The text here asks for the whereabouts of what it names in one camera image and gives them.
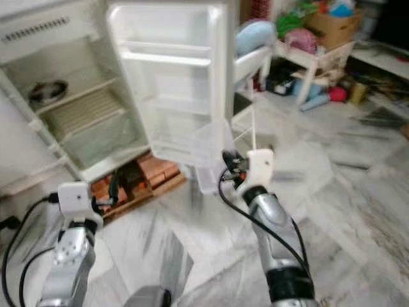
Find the white storage rack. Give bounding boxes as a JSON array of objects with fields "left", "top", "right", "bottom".
[{"left": 274, "top": 38, "right": 356, "bottom": 107}]

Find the black bag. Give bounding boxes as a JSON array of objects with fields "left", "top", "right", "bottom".
[{"left": 265, "top": 73, "right": 297, "bottom": 97}]

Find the olive yellow can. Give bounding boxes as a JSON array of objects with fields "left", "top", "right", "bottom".
[{"left": 348, "top": 82, "right": 369, "bottom": 106}]

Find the green plastic item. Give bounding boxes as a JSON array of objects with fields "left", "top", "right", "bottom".
[{"left": 276, "top": 3, "right": 320, "bottom": 38}]

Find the clear plastic container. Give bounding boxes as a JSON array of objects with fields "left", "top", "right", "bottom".
[{"left": 190, "top": 118, "right": 256, "bottom": 196}]

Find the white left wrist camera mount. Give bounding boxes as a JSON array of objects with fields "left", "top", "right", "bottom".
[{"left": 57, "top": 182, "right": 98, "bottom": 226}]

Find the white fridge door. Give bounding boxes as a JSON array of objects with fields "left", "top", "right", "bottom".
[{"left": 106, "top": 3, "right": 235, "bottom": 168}]

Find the steel bowl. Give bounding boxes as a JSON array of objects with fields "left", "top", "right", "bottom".
[{"left": 29, "top": 79, "right": 68, "bottom": 107}]

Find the red brick stack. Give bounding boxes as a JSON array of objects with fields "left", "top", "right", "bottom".
[{"left": 92, "top": 152, "right": 187, "bottom": 207}]

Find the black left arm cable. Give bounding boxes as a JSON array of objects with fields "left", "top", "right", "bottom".
[{"left": 1, "top": 193, "right": 61, "bottom": 307}]

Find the red ball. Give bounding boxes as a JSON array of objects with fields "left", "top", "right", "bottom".
[{"left": 327, "top": 86, "right": 348, "bottom": 104}]

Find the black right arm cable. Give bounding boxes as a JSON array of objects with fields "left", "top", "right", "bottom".
[{"left": 217, "top": 168, "right": 313, "bottom": 277}]

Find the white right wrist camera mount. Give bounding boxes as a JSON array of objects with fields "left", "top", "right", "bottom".
[{"left": 238, "top": 149, "right": 275, "bottom": 194}]

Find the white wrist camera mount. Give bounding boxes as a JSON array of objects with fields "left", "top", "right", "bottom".
[
  {"left": 238, "top": 149, "right": 275, "bottom": 194},
  {"left": 57, "top": 182, "right": 98, "bottom": 226}
]

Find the fridge shelf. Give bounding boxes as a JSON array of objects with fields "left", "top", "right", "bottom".
[{"left": 38, "top": 87, "right": 128, "bottom": 138}]

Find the white side table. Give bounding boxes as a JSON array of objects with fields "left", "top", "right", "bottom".
[{"left": 233, "top": 45, "right": 273, "bottom": 85}]

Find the light blue cushion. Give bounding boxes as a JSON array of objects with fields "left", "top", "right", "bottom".
[{"left": 235, "top": 20, "right": 277, "bottom": 56}]

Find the clear fridge crisper drawer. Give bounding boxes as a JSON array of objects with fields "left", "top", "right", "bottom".
[{"left": 64, "top": 114, "right": 145, "bottom": 169}]

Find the brown cardboard box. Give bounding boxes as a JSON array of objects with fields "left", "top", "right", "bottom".
[{"left": 303, "top": 8, "right": 364, "bottom": 51}]

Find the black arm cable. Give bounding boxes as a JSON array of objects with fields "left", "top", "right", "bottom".
[
  {"left": 217, "top": 168, "right": 313, "bottom": 277},
  {"left": 1, "top": 193, "right": 61, "bottom": 307}
]

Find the white small fridge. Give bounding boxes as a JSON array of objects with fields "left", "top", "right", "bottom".
[{"left": 0, "top": 0, "right": 149, "bottom": 193}]

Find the blue plastic item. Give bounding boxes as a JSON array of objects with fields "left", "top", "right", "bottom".
[{"left": 327, "top": 0, "right": 357, "bottom": 19}]

